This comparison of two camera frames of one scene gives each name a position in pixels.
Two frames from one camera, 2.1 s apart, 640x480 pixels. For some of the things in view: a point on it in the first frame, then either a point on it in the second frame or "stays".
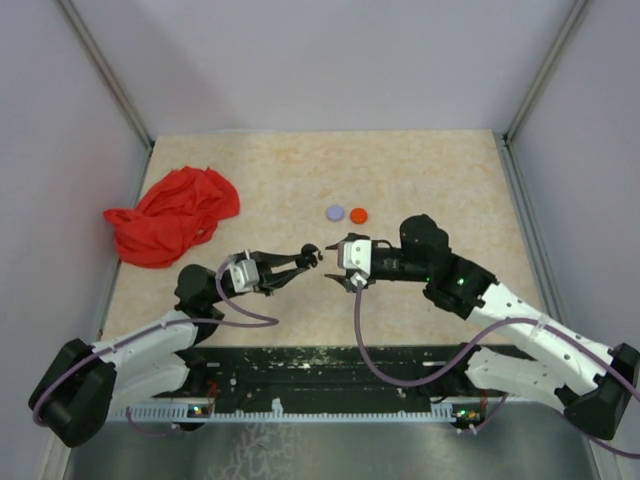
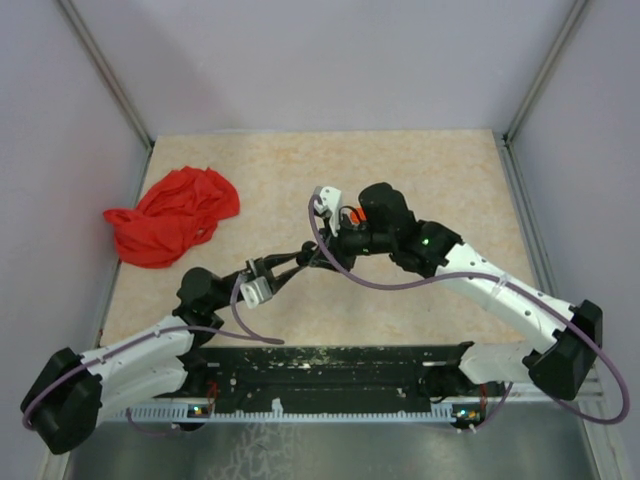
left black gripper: [274, 281] stays
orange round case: [358, 215] stays
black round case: [308, 249] stays
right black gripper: [347, 282] to [335, 245]
